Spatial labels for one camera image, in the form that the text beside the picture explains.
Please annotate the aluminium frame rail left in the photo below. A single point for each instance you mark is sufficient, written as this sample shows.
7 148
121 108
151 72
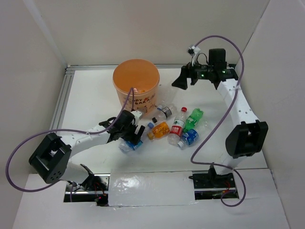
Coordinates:
60 108

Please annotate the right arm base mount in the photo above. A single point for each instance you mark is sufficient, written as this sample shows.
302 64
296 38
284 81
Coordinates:
210 185

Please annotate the aluminium frame rail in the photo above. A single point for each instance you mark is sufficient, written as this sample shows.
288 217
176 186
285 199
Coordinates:
102 67
60 108

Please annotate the clear crushed bottle by bin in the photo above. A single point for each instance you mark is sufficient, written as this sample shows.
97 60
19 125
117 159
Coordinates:
168 94

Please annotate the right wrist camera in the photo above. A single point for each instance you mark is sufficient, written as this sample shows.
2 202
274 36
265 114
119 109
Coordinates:
193 51

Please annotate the blue label white cap bottle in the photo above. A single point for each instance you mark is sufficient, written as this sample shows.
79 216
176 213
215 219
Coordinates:
188 138

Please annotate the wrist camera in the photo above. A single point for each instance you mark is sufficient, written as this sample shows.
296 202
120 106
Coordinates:
138 114
193 51

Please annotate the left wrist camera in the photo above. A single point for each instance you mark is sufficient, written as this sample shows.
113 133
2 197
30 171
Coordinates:
138 114

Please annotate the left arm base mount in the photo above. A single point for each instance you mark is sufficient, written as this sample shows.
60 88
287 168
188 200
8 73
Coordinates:
88 187

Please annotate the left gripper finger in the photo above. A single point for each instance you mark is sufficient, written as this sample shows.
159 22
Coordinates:
141 130
135 138

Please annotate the green soda bottle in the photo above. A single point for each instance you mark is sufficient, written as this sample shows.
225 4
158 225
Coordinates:
193 119

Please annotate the water bottle red label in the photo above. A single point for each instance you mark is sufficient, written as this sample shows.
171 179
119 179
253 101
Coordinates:
177 127

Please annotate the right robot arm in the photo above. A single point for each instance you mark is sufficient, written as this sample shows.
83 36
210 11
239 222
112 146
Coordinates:
249 133

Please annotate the clear bottle black label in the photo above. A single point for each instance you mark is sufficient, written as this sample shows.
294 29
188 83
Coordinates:
165 113

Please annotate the orange plastic capybara bin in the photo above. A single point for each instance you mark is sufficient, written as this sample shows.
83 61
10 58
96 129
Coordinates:
137 73

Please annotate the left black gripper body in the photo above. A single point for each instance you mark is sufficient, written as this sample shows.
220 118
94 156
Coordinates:
127 131

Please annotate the aluminium frame rail back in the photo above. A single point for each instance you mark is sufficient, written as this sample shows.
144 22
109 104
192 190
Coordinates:
102 67

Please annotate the orange juice bottle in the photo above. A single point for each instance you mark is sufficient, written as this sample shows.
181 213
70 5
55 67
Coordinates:
159 131

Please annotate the clear bottle blue cap label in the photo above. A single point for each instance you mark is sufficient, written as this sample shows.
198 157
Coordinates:
126 146

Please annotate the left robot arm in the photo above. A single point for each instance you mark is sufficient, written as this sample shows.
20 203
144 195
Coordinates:
51 159

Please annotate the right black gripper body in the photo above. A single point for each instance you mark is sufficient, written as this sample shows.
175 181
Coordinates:
199 72

